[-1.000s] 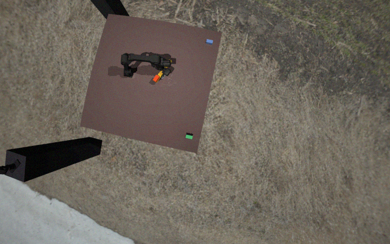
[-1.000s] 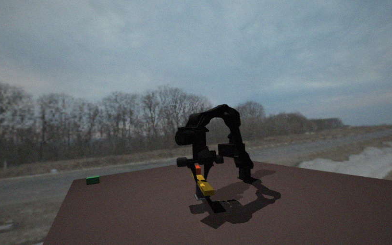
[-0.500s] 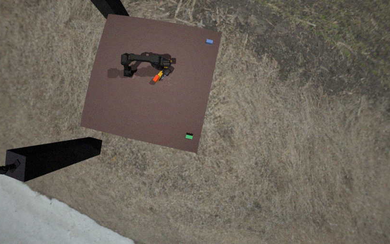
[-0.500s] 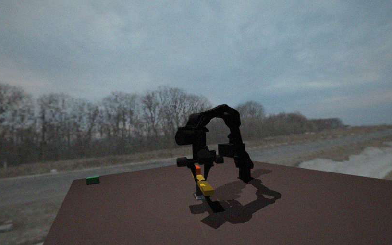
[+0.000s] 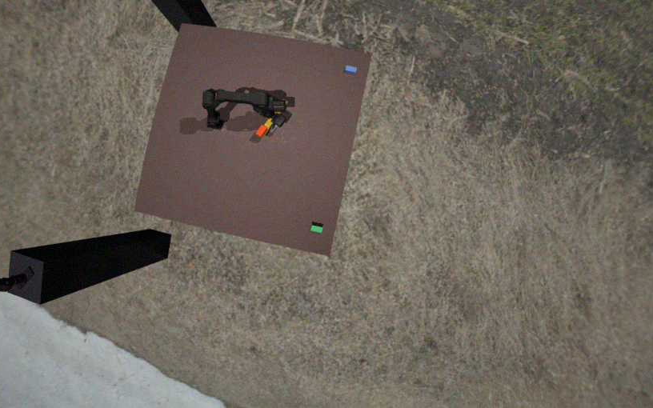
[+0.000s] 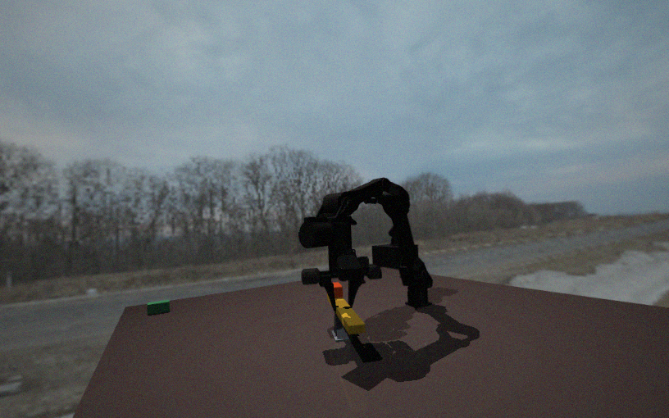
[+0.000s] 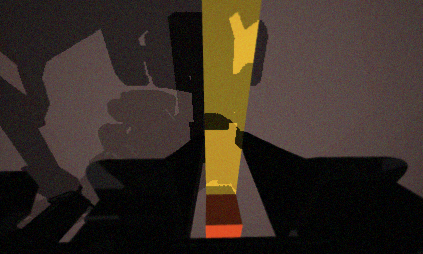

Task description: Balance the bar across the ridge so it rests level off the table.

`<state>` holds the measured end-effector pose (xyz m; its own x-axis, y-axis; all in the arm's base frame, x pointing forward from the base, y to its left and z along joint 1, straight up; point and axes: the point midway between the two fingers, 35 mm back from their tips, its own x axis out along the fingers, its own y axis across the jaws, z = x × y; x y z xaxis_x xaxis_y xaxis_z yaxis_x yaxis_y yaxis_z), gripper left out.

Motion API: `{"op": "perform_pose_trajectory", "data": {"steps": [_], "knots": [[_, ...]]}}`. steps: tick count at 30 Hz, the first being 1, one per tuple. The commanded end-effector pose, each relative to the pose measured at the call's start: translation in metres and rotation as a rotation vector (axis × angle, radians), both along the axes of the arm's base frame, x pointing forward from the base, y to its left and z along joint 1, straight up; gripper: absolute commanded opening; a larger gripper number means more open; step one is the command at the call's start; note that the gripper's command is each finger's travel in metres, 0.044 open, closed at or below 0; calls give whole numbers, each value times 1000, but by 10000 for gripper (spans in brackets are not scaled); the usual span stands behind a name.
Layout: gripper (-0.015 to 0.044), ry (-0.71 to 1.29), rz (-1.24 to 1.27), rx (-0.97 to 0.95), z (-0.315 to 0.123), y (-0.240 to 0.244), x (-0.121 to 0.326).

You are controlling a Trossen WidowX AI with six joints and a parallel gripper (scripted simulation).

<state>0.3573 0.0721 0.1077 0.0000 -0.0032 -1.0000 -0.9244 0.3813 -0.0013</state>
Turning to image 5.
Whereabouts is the yellow bar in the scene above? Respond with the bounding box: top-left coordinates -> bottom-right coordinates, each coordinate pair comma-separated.
257,112 -> 282,138

